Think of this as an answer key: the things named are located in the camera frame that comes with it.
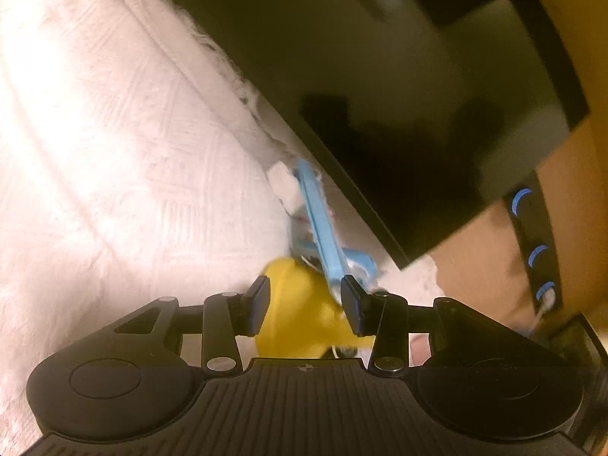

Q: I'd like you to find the yellow bunny soft toy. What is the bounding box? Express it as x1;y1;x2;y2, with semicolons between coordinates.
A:
256;257;373;358

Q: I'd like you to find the blue wet wipes pack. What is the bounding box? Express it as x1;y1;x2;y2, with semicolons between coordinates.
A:
267;158;379;302

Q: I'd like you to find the black power strip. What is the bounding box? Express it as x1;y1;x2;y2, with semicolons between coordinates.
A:
503;171;563;315

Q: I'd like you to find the black monitor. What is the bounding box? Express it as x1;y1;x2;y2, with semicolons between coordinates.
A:
173;0;589;266

